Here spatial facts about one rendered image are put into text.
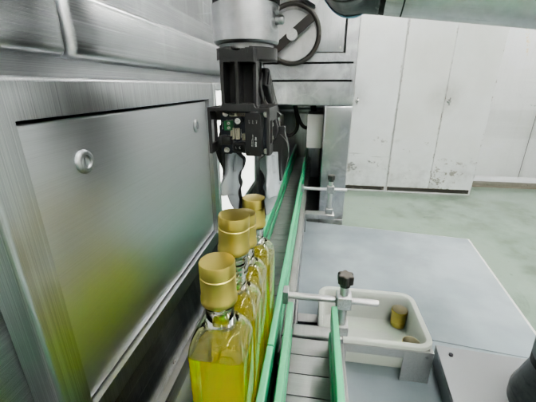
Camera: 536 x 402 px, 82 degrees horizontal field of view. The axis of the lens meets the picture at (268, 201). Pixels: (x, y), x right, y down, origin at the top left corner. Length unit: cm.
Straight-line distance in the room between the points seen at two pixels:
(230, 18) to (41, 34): 17
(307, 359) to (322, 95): 99
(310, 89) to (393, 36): 293
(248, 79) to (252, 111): 4
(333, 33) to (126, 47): 102
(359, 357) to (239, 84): 58
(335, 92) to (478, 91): 326
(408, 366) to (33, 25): 76
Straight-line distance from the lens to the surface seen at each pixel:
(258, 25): 37
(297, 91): 131
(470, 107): 444
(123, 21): 42
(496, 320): 103
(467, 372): 78
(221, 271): 28
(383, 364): 75
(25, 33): 31
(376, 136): 417
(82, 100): 33
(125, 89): 39
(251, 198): 44
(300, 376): 57
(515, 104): 516
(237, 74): 35
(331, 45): 134
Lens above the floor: 131
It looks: 20 degrees down
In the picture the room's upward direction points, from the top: straight up
